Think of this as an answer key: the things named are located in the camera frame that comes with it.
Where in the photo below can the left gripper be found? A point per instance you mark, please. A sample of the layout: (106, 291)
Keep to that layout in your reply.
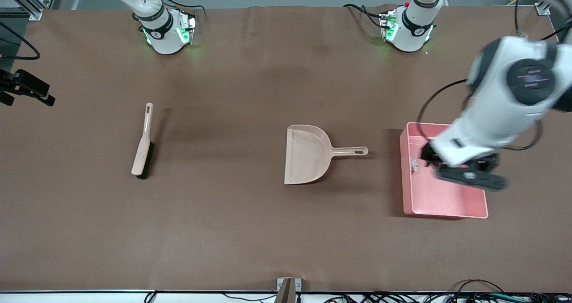
(427, 153)

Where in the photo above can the white green electronic component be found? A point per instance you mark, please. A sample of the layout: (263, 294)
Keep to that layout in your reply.
(414, 165)

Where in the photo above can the beige hand brush black bristles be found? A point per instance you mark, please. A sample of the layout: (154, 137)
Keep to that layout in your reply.
(143, 151)

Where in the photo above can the beige plastic dustpan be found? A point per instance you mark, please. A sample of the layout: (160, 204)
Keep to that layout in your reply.
(306, 155)

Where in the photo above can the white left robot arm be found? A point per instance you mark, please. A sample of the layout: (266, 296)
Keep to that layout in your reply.
(505, 111)

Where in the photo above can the pink plastic bin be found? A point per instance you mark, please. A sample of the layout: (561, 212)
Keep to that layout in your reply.
(442, 200)

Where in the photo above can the brown table mat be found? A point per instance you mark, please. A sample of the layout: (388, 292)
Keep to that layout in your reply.
(223, 227)

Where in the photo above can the metal table edge bracket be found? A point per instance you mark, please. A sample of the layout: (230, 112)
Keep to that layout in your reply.
(288, 289)

